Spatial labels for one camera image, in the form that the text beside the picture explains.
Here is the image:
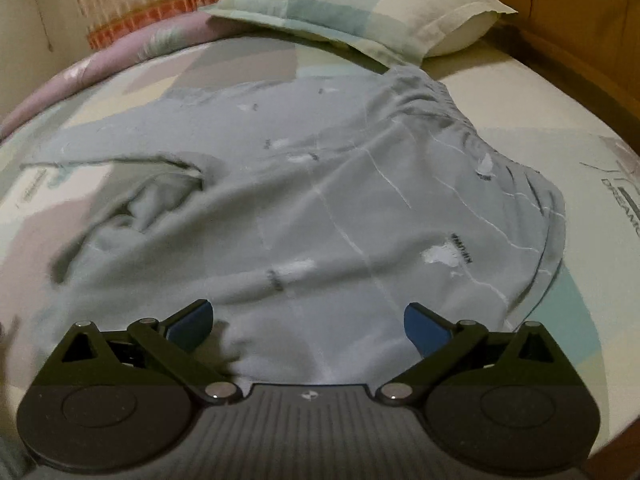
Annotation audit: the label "wooden headboard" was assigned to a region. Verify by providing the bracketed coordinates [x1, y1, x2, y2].
[440, 0, 640, 161]

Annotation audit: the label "large checked pillow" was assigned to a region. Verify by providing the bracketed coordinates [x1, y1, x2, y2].
[200, 0, 518, 68]

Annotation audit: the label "purple floral quilt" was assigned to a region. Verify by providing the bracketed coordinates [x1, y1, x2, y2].
[0, 10, 241, 141]

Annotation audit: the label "grey printed pajama pants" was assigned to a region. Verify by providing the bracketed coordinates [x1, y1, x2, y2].
[20, 67, 568, 386]

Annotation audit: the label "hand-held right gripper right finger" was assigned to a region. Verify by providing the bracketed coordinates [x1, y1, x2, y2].
[377, 302, 566, 406]

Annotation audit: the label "bed with patchwork sheet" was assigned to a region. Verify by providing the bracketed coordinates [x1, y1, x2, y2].
[0, 35, 640, 480]

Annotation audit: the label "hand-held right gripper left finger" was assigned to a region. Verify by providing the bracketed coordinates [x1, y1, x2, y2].
[50, 299, 243, 406]

